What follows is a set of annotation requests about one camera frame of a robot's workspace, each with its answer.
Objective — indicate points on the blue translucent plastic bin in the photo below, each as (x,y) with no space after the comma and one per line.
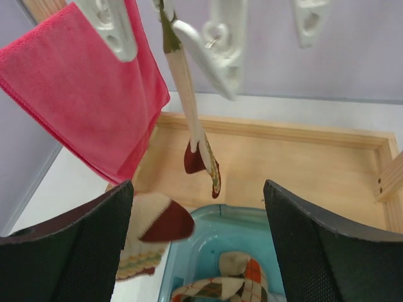
(220,228)

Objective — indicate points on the cream striped sock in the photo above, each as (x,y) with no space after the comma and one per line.
(198,155)
(156,220)

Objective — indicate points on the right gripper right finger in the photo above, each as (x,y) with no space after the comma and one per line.
(323,256)

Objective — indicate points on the white clip sock hanger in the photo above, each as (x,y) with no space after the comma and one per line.
(218,49)

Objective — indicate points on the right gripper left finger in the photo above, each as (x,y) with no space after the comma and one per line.
(71,257)

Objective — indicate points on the wooden clothes rack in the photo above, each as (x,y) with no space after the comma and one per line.
(354,174)

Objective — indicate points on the argyle patterned sock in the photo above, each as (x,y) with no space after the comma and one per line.
(243,277)

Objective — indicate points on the red mesh cloth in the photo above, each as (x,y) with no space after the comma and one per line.
(99,108)

